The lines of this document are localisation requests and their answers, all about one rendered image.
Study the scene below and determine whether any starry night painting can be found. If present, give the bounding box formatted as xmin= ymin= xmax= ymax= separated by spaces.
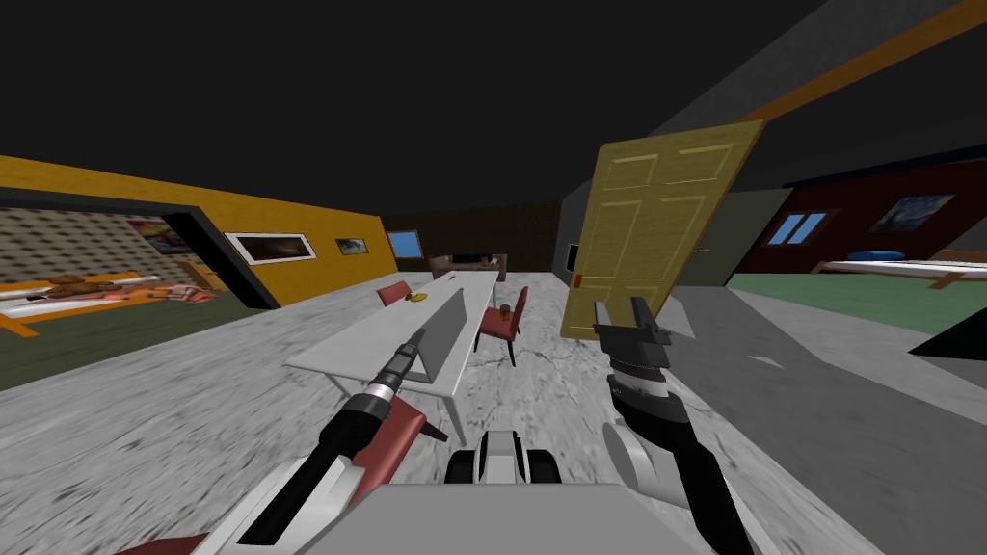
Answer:
xmin=870 ymin=193 xmax=957 ymax=235

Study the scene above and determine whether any white bed with blue cushion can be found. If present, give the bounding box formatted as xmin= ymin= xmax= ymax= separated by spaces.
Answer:
xmin=809 ymin=247 xmax=987 ymax=292

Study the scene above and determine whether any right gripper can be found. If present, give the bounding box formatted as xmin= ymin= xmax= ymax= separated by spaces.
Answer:
xmin=592 ymin=296 xmax=673 ymax=370

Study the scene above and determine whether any orange bed with toys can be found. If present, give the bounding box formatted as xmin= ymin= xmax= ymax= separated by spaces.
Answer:
xmin=0 ymin=271 xmax=220 ymax=339

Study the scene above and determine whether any brown sofa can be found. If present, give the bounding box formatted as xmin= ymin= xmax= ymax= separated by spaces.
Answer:
xmin=428 ymin=251 xmax=509 ymax=283

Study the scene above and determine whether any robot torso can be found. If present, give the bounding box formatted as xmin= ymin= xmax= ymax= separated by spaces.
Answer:
xmin=299 ymin=430 xmax=699 ymax=555

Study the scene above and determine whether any colourful wall poster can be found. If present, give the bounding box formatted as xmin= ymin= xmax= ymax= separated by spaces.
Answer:
xmin=126 ymin=217 xmax=196 ymax=256

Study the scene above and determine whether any red chair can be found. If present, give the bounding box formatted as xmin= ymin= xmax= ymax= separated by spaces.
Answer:
xmin=376 ymin=280 xmax=414 ymax=309
xmin=348 ymin=395 xmax=450 ymax=506
xmin=473 ymin=285 xmax=532 ymax=368

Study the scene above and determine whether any double pane blue window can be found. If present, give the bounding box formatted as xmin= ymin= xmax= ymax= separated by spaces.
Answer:
xmin=766 ymin=211 xmax=829 ymax=248

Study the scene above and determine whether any white framed wide picture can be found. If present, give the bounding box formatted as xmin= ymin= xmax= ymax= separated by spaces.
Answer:
xmin=224 ymin=231 xmax=318 ymax=268

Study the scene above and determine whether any yellow wooden door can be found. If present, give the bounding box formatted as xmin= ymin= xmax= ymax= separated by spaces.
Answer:
xmin=559 ymin=119 xmax=766 ymax=342

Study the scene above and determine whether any long white table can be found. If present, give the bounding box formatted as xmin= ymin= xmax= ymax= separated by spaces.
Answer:
xmin=284 ymin=269 xmax=502 ymax=446

